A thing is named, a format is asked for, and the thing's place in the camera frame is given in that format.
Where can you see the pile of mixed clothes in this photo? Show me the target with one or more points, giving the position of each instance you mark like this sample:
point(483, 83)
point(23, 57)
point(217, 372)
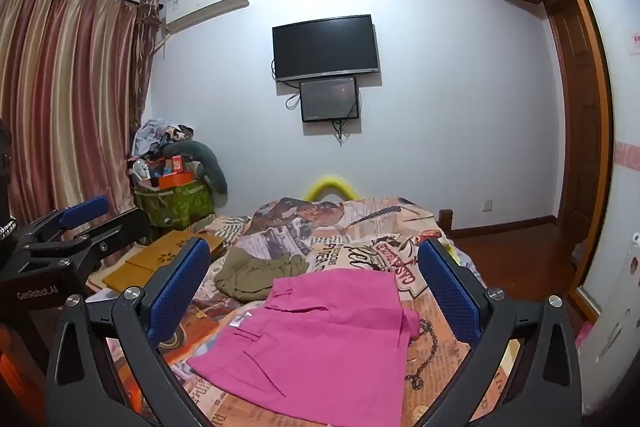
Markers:
point(150, 137)

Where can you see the orange clothing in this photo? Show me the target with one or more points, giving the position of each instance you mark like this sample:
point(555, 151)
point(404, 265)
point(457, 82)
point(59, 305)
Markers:
point(20, 352)

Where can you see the white wall socket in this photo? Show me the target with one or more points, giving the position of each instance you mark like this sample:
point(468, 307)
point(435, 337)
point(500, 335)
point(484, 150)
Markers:
point(487, 205)

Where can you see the pink pants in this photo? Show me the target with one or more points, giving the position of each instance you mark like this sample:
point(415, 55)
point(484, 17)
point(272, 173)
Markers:
point(320, 337)

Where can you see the white panel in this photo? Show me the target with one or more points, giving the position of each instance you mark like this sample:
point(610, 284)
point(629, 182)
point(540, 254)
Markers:
point(615, 332)

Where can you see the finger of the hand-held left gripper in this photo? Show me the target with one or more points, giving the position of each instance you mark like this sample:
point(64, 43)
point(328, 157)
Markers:
point(85, 209)
point(115, 232)

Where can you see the wooden lap desk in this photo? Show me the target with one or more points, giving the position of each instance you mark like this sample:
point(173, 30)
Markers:
point(150, 262)

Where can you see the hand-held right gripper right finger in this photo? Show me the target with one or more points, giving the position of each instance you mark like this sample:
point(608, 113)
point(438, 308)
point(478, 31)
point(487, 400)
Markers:
point(445, 287)

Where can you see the dark wooden bedpost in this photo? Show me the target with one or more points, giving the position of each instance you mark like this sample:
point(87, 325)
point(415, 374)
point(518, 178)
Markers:
point(445, 222)

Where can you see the orange box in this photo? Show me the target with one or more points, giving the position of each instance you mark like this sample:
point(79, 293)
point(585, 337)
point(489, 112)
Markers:
point(172, 180)

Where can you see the large black wall television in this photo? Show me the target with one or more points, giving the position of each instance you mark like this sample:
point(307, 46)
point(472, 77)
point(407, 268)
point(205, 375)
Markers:
point(325, 47)

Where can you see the olive green pants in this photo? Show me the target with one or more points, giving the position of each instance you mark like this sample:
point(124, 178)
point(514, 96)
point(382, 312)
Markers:
point(250, 277)

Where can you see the brown wooden door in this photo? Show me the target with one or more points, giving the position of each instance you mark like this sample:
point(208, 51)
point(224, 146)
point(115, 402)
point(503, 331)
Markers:
point(575, 132)

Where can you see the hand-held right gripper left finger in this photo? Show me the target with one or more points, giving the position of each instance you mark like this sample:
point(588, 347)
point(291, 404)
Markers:
point(180, 287)

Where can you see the newspaper print blanket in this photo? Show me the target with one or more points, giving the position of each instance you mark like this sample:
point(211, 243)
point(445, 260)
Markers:
point(350, 247)

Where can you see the striped red curtain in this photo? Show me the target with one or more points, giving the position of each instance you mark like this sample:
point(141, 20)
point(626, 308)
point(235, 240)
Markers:
point(60, 82)

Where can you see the white patterned bedsheet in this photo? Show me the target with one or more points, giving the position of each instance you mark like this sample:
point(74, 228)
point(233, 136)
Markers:
point(467, 264)

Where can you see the white air conditioner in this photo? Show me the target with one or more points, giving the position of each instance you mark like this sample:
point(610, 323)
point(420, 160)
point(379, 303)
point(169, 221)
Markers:
point(205, 4)

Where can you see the small black wall monitor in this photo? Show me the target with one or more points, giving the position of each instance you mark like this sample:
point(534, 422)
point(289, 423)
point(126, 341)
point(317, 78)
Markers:
point(330, 99)

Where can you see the yellow foam tube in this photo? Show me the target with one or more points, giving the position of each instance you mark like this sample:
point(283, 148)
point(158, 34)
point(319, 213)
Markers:
point(330, 182)

